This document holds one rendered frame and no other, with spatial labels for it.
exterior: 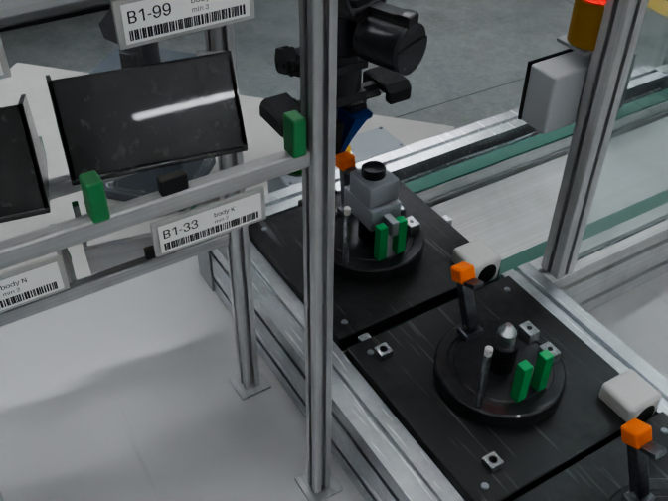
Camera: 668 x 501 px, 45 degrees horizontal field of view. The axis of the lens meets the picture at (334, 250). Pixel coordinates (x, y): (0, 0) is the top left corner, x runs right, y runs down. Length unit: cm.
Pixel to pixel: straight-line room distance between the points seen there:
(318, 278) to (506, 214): 58
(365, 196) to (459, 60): 270
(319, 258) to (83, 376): 49
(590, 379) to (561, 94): 31
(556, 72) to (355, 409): 41
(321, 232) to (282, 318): 33
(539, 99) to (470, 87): 253
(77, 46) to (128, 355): 286
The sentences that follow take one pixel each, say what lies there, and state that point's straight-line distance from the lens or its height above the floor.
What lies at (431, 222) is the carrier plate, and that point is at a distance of 109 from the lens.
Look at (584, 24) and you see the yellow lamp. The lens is 89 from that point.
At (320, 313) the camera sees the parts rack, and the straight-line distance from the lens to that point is 71.
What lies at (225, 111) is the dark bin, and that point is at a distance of 61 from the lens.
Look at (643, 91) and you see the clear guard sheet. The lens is 98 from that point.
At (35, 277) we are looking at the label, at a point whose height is 129.
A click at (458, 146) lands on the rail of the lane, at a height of 96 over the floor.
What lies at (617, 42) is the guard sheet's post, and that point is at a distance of 88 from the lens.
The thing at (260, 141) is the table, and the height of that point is 86.
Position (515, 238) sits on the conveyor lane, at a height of 92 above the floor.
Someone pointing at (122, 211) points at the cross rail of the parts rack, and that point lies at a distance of 56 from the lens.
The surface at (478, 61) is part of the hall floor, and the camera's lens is 364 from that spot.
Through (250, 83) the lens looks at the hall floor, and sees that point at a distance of 341.
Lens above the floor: 164
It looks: 41 degrees down
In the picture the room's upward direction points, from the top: 1 degrees clockwise
